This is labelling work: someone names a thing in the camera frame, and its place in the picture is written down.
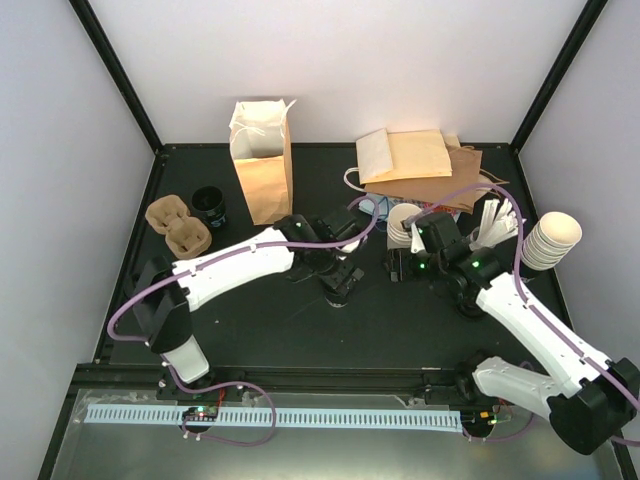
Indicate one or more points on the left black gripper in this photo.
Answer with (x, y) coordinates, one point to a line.
(338, 276)

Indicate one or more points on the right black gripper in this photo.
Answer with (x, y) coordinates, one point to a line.
(399, 267)

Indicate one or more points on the black printed paper cup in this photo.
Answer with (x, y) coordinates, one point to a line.
(209, 204)

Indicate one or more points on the orange paper bag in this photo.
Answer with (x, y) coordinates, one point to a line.
(383, 157)
(260, 149)

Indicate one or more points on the single white paper cup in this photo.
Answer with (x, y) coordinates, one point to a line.
(336, 299)

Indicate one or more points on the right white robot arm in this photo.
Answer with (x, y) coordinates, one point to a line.
(584, 395)

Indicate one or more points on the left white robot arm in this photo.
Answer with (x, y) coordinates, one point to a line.
(298, 247)

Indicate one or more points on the white paper cup stack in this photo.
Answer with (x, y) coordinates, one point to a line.
(396, 235)

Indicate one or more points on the right black lid stack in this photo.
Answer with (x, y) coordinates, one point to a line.
(470, 310)

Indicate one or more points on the brown kraft paper bag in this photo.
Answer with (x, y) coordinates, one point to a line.
(466, 170)

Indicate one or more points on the tilted paper cup stack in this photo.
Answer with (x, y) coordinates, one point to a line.
(548, 242)

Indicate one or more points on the brown pulp cup carrier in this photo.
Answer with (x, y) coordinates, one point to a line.
(186, 236)

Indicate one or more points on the small circuit board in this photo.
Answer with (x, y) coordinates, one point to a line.
(200, 413)

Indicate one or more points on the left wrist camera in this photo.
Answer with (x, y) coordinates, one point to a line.
(351, 247)

